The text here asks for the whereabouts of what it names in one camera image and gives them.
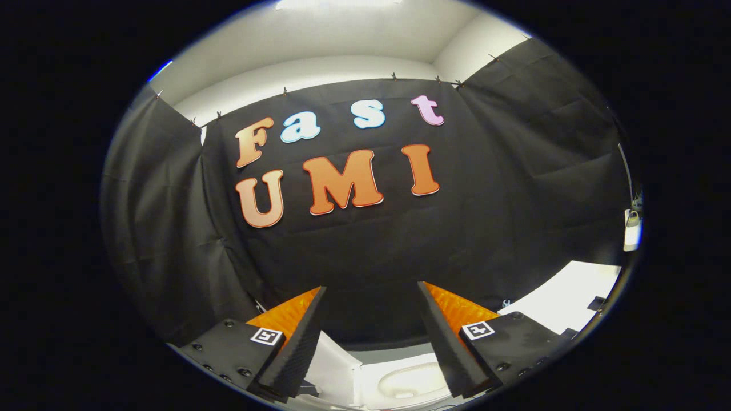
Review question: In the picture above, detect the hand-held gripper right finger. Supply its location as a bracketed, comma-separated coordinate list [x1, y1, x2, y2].
[417, 281, 567, 400]

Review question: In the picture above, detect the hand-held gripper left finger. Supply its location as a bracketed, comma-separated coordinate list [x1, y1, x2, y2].
[179, 285, 328, 404]

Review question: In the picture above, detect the white toilet lid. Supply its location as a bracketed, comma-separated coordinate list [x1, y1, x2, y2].
[312, 331, 362, 408]

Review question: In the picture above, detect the black backdrop cloth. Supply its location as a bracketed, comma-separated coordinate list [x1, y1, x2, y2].
[100, 37, 634, 352]

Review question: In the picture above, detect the white drawer cabinet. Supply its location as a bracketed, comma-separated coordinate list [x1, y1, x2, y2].
[498, 261, 622, 336]

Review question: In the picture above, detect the row of black clips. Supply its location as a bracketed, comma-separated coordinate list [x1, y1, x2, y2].
[154, 34, 532, 126]

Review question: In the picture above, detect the ceiling light panel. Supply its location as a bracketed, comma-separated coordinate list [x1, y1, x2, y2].
[274, 0, 403, 11]

